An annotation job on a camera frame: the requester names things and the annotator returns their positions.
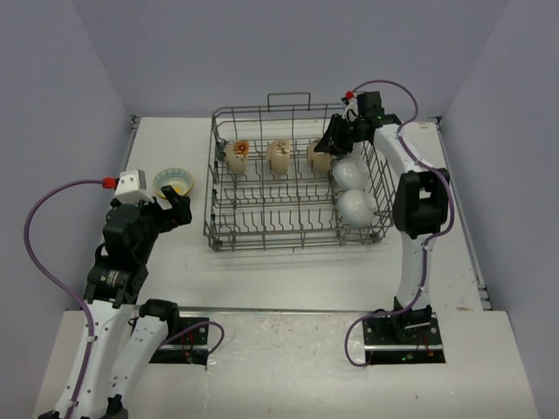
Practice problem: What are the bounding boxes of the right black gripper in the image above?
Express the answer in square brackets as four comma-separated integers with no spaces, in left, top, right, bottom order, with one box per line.
[315,114,368,156]

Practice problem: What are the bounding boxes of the yellow checked bowl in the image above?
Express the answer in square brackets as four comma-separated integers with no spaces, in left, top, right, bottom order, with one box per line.
[152,168,194,199]

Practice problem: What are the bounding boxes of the beige bowl colourful leaves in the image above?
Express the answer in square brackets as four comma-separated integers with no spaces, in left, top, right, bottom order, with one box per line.
[307,140,331,174]

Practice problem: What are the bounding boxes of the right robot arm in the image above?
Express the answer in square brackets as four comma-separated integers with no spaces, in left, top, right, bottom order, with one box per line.
[316,92,453,343]

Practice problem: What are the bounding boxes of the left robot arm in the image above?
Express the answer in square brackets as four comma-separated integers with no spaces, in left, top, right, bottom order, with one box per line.
[43,186,192,418]

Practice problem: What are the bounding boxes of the white bowl middle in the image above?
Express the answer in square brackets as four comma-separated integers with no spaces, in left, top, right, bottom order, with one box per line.
[332,157,368,191]

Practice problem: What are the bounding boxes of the white bowl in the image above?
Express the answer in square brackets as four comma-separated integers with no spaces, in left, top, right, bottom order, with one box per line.
[338,189,378,228]
[332,157,368,191]

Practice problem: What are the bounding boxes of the beige bowl small flowers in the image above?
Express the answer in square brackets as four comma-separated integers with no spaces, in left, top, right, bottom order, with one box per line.
[267,139,292,176]

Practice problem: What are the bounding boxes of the white bowl front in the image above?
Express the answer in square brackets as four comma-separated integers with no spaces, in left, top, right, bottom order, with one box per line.
[338,189,378,228]

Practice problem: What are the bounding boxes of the beige bowl orange flower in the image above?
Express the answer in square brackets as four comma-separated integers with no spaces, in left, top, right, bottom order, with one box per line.
[225,141,250,175]

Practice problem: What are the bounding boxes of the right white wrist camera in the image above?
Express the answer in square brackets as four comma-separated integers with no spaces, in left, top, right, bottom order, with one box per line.
[342,91,359,122]

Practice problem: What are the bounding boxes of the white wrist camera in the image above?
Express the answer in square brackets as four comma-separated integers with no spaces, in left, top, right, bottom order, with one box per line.
[342,91,359,122]
[114,169,154,204]

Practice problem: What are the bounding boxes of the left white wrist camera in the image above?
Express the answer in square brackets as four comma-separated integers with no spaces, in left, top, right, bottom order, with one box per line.
[114,169,154,204]

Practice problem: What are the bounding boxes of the grey wire dish rack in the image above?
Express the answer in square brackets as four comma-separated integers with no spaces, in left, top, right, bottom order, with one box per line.
[204,100,395,251]

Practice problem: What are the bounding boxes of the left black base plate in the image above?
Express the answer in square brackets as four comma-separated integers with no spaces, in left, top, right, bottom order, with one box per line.
[150,325,209,366]

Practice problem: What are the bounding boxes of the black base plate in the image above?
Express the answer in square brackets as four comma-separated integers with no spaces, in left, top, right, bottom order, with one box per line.
[362,312,446,366]
[150,325,209,366]

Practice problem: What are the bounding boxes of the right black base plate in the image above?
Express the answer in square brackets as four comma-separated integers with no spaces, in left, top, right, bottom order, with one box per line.
[362,312,446,366]

